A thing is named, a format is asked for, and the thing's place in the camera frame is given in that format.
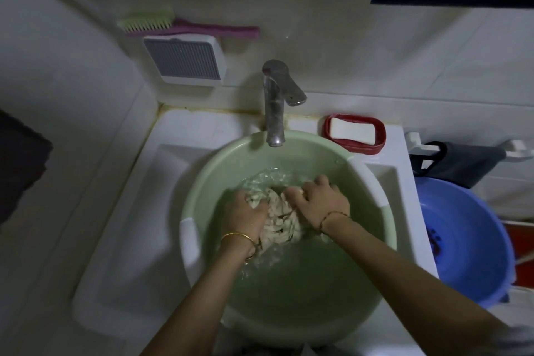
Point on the person's right hand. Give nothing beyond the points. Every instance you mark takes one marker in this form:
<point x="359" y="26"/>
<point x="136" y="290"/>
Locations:
<point x="323" y="201"/>

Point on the person's left hand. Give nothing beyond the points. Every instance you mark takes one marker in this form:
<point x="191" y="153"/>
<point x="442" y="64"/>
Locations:
<point x="242" y="218"/>

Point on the cream leaf-patterned clothes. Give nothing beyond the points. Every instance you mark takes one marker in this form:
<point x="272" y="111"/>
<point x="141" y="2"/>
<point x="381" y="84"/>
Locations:
<point x="279" y="222"/>

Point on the light green plastic basin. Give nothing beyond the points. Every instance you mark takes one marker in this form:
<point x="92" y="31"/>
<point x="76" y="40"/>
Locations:
<point x="217" y="168"/>

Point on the white soap bar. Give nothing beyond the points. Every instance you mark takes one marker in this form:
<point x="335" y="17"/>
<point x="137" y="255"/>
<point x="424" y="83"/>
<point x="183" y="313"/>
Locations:
<point x="352" y="130"/>

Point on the red soap dish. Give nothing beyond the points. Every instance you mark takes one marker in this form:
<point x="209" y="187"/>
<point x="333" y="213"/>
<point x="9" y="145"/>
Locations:
<point x="380" y="139"/>

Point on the metal faucet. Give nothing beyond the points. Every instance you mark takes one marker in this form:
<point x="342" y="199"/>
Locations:
<point x="274" y="113"/>

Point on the person's right forearm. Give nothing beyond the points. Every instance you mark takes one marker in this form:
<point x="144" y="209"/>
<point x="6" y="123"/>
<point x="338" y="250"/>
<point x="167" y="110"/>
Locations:
<point x="409" y="285"/>

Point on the person's left forearm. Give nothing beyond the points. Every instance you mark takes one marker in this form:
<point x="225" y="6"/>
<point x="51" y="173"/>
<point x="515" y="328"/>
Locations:
<point x="196" y="305"/>

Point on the person's grey patterned shirt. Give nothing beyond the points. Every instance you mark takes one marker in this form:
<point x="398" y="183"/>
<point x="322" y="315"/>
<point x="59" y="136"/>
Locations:
<point x="509" y="343"/>

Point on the gold bangle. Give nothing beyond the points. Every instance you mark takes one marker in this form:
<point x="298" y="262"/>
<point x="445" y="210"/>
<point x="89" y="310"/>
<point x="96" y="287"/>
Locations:
<point x="235" y="235"/>

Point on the white ceramic sink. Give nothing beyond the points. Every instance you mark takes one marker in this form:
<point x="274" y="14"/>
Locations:
<point x="133" y="218"/>

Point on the dark grey cloth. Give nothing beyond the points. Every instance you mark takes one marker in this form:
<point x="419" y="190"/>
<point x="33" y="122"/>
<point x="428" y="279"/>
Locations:
<point x="463" y="164"/>

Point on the blue plastic basin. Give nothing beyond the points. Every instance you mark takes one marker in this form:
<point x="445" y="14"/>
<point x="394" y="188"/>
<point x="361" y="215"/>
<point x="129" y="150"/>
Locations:
<point x="471" y="239"/>

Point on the green and pink scrub brush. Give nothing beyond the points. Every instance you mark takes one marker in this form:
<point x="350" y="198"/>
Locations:
<point x="208" y="29"/>

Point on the red bucket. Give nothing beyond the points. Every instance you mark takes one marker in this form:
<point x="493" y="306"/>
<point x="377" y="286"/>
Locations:
<point x="525" y="239"/>

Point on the dark purple towel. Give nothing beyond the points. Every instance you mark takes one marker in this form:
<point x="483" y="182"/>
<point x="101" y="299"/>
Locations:
<point x="21" y="159"/>

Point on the white wall box grey ribbed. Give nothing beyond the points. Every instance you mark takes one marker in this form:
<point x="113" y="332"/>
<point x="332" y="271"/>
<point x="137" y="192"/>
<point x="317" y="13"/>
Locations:
<point x="183" y="58"/>

